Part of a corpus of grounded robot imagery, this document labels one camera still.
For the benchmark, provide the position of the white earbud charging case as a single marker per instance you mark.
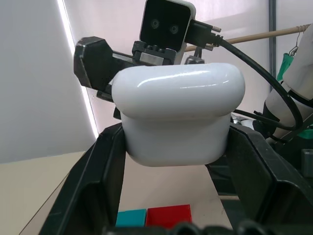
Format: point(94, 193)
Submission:
point(178, 115)

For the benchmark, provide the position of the teal block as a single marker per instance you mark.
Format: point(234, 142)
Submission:
point(130, 217)

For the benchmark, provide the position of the grey metal upright post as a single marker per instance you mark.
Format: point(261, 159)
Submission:
point(273, 36)

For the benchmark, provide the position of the red block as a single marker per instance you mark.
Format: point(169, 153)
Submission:
point(168, 215)

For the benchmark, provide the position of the wooden rod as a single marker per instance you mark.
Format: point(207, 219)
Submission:
point(256, 35)

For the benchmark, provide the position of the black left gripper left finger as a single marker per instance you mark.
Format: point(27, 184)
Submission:
point(93, 186)

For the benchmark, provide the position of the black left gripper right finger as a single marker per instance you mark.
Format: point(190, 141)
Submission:
point(264, 186)

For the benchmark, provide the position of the green cloth on hanger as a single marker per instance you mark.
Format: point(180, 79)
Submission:
point(284, 66)

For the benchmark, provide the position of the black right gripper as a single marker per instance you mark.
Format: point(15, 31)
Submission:
point(149, 57)

